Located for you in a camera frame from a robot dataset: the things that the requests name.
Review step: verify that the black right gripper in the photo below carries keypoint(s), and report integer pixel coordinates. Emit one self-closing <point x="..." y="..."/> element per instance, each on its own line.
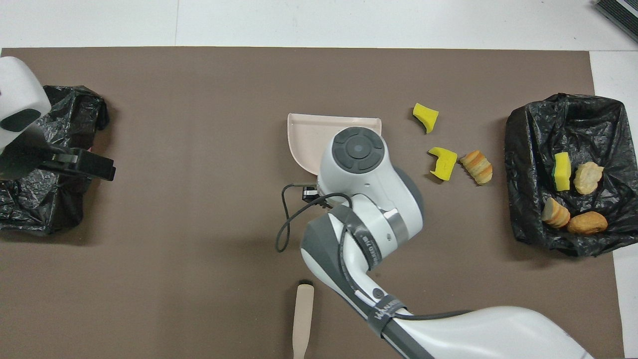
<point x="314" y="194"/>

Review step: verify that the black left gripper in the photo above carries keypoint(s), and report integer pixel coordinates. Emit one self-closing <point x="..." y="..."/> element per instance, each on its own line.
<point x="25" y="162"/>

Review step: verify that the beige plastic dustpan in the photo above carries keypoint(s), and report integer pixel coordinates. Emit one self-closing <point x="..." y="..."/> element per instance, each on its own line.
<point x="309" y="139"/>

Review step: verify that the beige hand brush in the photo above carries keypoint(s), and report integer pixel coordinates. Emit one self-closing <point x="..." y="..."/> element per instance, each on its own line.
<point x="303" y="319"/>

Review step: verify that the notched yellow sponge piece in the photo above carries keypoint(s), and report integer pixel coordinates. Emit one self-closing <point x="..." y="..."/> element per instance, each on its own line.
<point x="443" y="164"/>

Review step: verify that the small yellow sponge piece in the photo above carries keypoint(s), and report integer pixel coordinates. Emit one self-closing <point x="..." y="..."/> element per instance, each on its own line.
<point x="425" y="115"/>

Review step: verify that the striped croissant bread piece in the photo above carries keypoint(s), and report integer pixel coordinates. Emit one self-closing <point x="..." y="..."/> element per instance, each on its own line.
<point x="477" y="167"/>

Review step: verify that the pale cut bread chunk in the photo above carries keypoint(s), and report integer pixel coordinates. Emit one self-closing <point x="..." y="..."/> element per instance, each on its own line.
<point x="556" y="213"/>

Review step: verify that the green and yellow sponge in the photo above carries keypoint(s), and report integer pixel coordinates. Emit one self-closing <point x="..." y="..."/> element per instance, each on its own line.
<point x="563" y="174"/>

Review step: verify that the pale crusty bread chunk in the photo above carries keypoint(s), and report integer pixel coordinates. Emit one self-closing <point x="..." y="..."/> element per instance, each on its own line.
<point x="587" y="178"/>

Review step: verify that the brown bread roll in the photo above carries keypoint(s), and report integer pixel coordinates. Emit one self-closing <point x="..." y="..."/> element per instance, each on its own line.
<point x="587" y="223"/>

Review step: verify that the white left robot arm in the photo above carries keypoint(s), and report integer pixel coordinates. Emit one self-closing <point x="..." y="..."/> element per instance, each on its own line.
<point x="20" y="94"/>

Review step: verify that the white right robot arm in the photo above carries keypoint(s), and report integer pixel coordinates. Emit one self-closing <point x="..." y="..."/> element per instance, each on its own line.
<point x="374" y="209"/>

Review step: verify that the black bag lined bin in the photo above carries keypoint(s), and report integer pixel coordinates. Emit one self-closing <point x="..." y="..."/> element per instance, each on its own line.
<point x="50" y="209"/>
<point x="538" y="139"/>

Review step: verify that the brown table mat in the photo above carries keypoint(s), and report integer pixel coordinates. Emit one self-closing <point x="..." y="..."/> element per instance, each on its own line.
<point x="199" y="99"/>

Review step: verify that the dark ribbed box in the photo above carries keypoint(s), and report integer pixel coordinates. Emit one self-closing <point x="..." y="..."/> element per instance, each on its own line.
<point x="623" y="12"/>

